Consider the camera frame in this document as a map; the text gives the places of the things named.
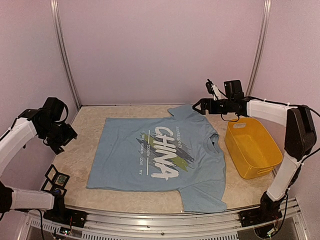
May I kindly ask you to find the upper black brooch case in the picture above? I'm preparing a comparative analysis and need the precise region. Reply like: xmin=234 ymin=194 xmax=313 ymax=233
xmin=44 ymin=164 xmax=70 ymax=188

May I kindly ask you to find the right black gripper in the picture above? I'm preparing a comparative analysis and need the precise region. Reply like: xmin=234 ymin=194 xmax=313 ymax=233
xmin=192 ymin=97 xmax=234 ymax=115

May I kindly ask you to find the right aluminium frame post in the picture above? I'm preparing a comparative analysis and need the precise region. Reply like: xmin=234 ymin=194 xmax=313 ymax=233
xmin=245 ymin=0 xmax=272 ymax=96

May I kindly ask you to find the yellow plastic basket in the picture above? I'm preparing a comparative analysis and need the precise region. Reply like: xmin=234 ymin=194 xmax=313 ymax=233
xmin=224 ymin=118 xmax=283 ymax=180

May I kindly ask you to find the green brooch in case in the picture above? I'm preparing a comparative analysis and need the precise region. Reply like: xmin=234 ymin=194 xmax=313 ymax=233
xmin=56 ymin=175 xmax=67 ymax=186

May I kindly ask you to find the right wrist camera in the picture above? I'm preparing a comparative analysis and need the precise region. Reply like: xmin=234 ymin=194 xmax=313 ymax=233
xmin=205 ymin=79 xmax=222 ymax=100

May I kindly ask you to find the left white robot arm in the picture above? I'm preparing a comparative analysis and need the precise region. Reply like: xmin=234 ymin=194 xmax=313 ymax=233
xmin=0 ymin=97 xmax=78 ymax=223

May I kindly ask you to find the light blue printed t-shirt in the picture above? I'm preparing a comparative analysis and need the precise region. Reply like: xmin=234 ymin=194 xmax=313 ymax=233
xmin=86 ymin=105 xmax=227 ymax=213

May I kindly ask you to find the black brooch case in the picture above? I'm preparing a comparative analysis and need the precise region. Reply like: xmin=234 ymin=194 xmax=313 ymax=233
xmin=40 ymin=179 xmax=67 ymax=197
xmin=44 ymin=164 xmax=70 ymax=188

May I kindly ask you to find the aluminium frame post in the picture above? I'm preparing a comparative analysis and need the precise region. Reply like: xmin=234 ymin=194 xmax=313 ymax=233
xmin=50 ymin=0 xmax=82 ymax=111
xmin=245 ymin=0 xmax=272 ymax=96

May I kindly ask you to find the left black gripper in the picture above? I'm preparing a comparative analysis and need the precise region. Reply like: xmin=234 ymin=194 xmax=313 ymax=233
xmin=40 ymin=121 xmax=77 ymax=155

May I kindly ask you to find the left aluminium frame post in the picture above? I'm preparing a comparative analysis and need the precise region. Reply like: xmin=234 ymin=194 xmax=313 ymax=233
xmin=50 ymin=0 xmax=82 ymax=111

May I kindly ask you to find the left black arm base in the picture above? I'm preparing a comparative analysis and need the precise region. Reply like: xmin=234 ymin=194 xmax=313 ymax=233
xmin=43 ymin=197 xmax=88 ymax=228

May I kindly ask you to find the front aluminium rail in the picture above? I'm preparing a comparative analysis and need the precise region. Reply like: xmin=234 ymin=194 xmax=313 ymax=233
xmin=18 ymin=198 xmax=310 ymax=240

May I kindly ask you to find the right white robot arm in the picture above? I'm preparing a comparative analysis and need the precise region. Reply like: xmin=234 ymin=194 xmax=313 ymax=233
xmin=192 ymin=80 xmax=317 ymax=202

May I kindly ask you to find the lower black brooch case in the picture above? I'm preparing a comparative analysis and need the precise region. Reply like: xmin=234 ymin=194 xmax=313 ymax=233
xmin=40 ymin=179 xmax=67 ymax=197

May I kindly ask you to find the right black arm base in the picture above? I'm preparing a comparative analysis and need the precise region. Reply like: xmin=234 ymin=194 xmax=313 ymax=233
xmin=238 ymin=192 xmax=285 ymax=227

